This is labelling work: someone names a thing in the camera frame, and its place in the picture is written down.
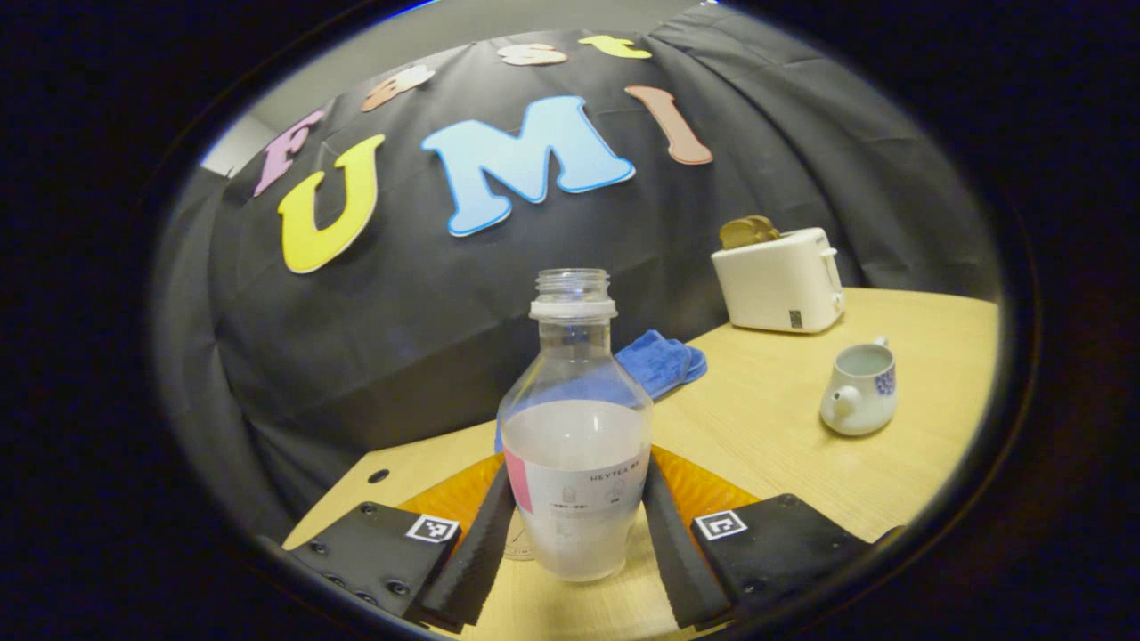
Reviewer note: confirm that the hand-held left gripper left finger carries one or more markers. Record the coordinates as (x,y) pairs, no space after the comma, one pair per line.
(476,561)

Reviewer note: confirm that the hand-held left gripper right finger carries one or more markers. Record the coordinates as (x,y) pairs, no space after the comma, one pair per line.
(672,561)

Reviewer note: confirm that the round wooden coaster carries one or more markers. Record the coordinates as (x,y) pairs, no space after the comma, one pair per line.
(517,547)

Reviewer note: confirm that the clear plastic water bottle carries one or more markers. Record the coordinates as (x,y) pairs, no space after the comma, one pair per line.
(574,463)

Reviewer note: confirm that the white blue-patterned teacup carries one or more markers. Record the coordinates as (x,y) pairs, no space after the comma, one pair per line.
(859,401)

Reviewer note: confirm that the blue folded towel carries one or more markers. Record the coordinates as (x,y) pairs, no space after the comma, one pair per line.
(663,361)

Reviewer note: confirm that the black backdrop cloth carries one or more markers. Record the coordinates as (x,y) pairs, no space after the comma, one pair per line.
(401,312)

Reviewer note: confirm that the white toaster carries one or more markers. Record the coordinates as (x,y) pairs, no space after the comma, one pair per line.
(779,285)

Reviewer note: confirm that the brown bread slice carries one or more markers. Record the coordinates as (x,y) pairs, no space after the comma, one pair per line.
(768,228)
(735,234)

